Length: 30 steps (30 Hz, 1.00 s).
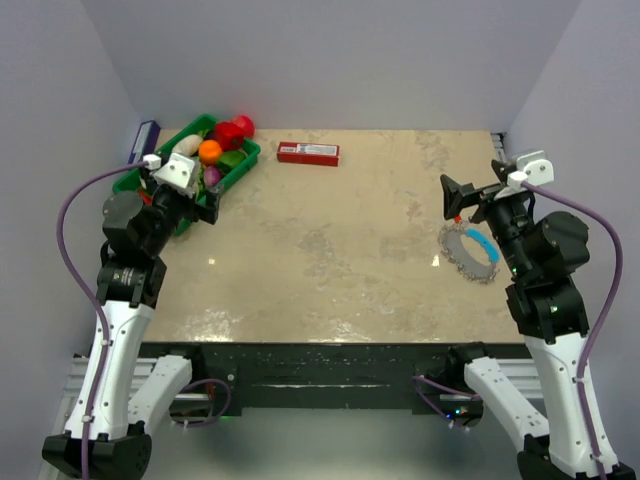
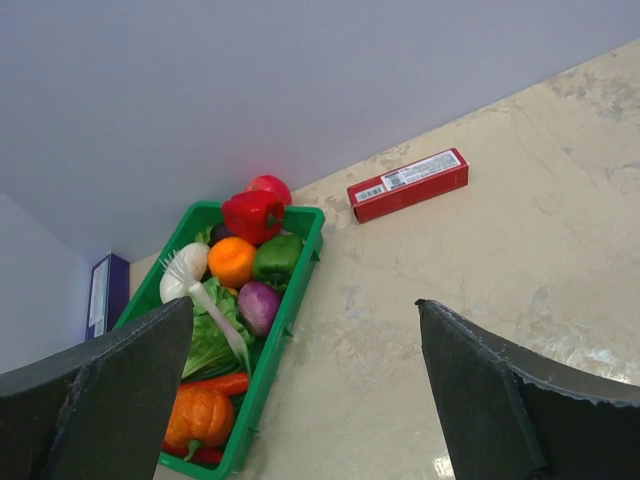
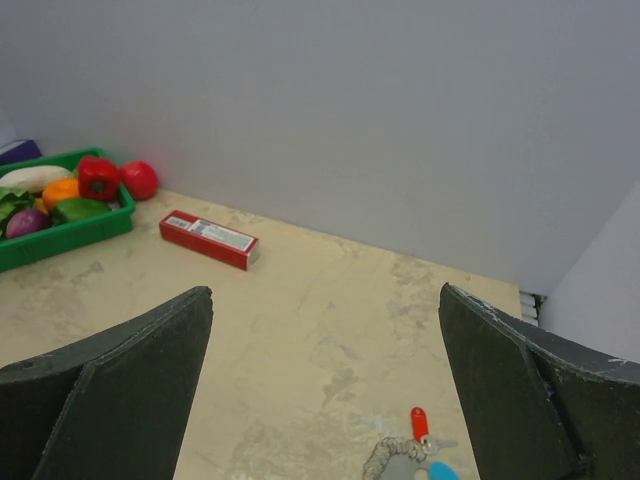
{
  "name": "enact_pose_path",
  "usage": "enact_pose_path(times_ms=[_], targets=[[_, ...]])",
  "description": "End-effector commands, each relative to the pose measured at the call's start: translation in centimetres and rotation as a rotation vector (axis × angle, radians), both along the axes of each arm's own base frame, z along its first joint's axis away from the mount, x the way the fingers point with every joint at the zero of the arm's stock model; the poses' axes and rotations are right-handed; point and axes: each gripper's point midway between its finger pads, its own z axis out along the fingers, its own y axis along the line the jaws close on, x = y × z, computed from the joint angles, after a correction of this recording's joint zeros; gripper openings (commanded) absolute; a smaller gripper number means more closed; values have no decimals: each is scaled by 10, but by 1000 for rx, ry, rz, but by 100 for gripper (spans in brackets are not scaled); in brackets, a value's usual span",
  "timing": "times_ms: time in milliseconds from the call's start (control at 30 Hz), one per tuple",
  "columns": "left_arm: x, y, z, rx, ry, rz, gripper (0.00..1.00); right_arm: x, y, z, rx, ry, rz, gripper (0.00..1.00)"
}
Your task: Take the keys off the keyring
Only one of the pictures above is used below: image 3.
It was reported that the red tomato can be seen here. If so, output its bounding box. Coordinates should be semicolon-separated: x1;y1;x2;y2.
119;161;159;201

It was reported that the red rectangular box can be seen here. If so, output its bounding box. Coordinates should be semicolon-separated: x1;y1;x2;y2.
159;210;260;271

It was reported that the green leafy cabbage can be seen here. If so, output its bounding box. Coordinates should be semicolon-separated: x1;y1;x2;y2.
0;187;35;240

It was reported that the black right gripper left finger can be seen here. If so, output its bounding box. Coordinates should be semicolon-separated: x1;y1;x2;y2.
1;286;213;479

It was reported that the green plastic tray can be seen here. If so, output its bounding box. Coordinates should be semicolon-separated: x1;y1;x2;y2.
1;147;136;272

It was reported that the green bell pepper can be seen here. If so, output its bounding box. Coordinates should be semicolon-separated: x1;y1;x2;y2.
50;197;112;225

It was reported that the white radish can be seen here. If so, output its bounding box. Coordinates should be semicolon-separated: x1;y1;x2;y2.
0;165;74;193

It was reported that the silver key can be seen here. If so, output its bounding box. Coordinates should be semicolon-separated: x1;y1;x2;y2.
420;435;458;456

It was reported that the purple onion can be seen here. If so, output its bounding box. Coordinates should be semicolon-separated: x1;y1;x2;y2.
5;209;51;239

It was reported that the purple box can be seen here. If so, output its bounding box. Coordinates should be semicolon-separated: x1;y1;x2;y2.
0;139;42;165

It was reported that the red key tag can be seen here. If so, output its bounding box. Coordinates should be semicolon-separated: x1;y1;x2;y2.
410;407;429;444

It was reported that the orange bell pepper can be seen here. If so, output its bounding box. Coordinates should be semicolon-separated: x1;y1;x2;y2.
41;178;80;211

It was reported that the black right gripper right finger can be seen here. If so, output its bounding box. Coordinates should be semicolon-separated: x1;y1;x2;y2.
439;284;639;479

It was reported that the red bell pepper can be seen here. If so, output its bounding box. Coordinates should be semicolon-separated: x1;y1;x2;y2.
77;155;120;202

